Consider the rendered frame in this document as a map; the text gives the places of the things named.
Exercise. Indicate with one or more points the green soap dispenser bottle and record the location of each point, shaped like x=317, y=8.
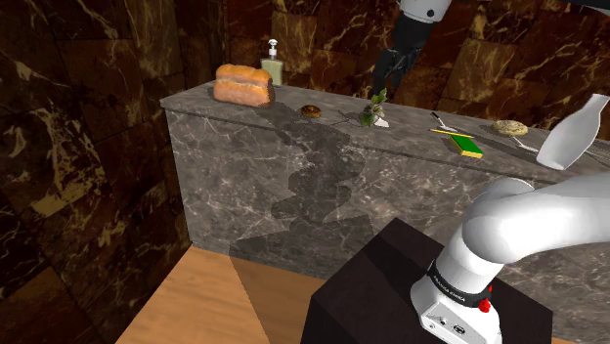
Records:
x=273, y=66

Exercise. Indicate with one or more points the yellow pencil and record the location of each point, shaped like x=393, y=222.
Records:
x=453, y=134

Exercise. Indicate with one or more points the brown bagel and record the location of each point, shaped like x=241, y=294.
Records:
x=310, y=111

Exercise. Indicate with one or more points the dark robot stand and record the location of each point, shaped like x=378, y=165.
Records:
x=371, y=295

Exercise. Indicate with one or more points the green and yellow sponge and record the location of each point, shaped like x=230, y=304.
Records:
x=467, y=146

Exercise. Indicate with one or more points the tan cookie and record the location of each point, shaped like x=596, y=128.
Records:
x=510, y=127

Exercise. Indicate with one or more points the white bottle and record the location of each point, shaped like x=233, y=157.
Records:
x=569, y=138

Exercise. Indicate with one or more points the metal spatula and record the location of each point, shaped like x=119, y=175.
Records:
x=441, y=121

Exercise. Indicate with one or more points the orange bread loaf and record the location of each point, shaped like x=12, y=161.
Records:
x=243, y=86

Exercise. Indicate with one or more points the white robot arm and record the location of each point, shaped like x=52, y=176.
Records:
x=514, y=228

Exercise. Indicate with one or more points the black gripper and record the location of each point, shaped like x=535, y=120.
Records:
x=411, y=40

